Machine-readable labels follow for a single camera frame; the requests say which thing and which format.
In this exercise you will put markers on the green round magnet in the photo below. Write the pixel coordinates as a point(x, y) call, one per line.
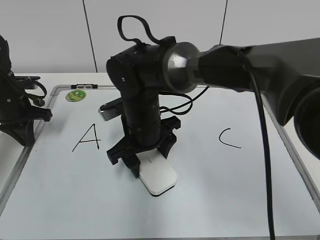
point(75, 96)

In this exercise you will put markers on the white framed whiteboard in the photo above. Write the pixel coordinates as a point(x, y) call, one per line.
point(211, 184)

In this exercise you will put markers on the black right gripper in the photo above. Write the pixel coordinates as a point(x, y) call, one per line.
point(137, 73)

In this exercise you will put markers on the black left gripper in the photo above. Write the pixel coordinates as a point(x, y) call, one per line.
point(21, 101)

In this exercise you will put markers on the white whiteboard eraser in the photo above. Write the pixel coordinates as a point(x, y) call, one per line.
point(156, 173)

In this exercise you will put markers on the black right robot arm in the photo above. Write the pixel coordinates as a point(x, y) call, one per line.
point(287, 74)

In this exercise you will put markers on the black silver marker pen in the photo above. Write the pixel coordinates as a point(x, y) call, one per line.
point(84, 86)

